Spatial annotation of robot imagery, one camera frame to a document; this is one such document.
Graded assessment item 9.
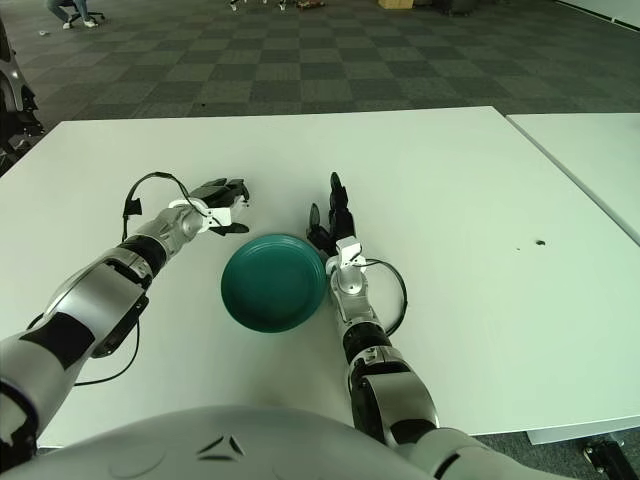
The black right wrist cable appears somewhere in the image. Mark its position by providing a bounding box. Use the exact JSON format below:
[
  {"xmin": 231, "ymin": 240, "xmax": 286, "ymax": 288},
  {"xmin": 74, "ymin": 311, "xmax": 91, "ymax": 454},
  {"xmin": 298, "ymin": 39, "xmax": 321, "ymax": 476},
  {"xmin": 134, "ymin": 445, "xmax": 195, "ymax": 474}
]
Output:
[{"xmin": 362, "ymin": 258, "xmax": 409, "ymax": 335}]

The silver robot torso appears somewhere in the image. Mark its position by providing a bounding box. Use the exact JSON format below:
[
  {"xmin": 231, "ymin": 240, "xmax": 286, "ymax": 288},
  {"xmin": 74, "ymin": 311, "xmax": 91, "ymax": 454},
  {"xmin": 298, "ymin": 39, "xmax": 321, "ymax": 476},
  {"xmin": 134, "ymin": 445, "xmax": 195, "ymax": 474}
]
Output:
[{"xmin": 14, "ymin": 404, "xmax": 451, "ymax": 480}]

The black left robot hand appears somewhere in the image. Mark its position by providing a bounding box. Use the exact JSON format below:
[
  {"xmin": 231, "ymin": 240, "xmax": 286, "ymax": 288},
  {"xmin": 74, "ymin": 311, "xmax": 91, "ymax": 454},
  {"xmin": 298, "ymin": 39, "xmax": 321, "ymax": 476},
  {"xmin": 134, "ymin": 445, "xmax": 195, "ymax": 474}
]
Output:
[{"xmin": 189, "ymin": 177, "xmax": 251, "ymax": 237}]

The green round plate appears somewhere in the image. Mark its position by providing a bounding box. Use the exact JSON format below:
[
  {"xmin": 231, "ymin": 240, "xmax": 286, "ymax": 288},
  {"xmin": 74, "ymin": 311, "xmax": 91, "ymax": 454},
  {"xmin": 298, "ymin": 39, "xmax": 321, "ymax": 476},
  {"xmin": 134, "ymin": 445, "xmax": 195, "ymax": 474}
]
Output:
[{"xmin": 220, "ymin": 233, "xmax": 329, "ymax": 335}]

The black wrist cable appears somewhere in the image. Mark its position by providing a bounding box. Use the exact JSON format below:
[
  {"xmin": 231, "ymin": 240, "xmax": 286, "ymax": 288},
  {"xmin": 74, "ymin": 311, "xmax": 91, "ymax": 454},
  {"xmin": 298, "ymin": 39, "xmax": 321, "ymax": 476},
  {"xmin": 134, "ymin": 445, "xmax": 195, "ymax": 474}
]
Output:
[
  {"xmin": 362, "ymin": 258, "xmax": 409, "ymax": 335},
  {"xmin": 122, "ymin": 171, "xmax": 204, "ymax": 239}
]

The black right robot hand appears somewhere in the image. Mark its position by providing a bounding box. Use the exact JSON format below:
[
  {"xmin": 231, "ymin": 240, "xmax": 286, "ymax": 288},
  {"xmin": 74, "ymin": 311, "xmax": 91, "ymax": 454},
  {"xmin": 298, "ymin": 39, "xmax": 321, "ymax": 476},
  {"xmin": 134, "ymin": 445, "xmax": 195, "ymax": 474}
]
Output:
[{"xmin": 305, "ymin": 172, "xmax": 358, "ymax": 261}]

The black table foot caster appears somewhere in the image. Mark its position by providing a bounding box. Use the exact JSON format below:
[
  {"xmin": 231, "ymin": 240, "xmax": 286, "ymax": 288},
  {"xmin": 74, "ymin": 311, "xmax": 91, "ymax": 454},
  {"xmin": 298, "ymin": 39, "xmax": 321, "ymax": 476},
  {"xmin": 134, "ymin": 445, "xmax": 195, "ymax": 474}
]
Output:
[{"xmin": 582, "ymin": 439, "xmax": 626, "ymax": 472}]

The seated person in jeans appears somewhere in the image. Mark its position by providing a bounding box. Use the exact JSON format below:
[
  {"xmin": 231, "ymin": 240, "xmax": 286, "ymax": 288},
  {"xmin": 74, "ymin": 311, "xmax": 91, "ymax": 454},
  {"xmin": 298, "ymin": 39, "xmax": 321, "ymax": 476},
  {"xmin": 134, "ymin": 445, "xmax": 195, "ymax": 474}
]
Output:
[{"xmin": 47, "ymin": 0, "xmax": 97, "ymax": 30}]

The white table frame beam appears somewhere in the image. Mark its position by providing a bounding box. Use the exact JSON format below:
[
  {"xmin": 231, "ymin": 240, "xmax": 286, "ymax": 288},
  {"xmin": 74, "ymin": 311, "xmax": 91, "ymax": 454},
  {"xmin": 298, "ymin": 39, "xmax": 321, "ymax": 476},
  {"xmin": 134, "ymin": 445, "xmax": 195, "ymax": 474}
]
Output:
[{"xmin": 527, "ymin": 422, "xmax": 640, "ymax": 446}]

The black office chair base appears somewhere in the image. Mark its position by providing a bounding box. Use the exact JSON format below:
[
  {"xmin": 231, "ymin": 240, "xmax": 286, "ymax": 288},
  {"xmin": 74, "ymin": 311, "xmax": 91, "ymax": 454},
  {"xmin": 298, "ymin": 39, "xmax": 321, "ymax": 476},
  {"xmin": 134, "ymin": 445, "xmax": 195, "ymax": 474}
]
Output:
[{"xmin": 64, "ymin": 0, "xmax": 107, "ymax": 30}]

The chair base with white casters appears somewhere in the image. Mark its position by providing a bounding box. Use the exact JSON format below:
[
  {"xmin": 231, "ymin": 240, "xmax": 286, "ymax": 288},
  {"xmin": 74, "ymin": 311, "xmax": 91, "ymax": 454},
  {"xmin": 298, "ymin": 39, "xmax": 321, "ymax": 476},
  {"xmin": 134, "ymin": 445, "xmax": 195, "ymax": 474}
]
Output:
[{"xmin": 227, "ymin": 0, "xmax": 290, "ymax": 14}]

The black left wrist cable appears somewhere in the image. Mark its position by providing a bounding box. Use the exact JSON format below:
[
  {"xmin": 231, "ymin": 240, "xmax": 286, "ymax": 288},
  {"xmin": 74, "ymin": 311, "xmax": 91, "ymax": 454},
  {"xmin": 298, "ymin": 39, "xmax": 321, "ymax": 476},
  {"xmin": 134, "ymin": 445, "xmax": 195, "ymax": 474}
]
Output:
[{"xmin": 122, "ymin": 171, "xmax": 204, "ymax": 239}]

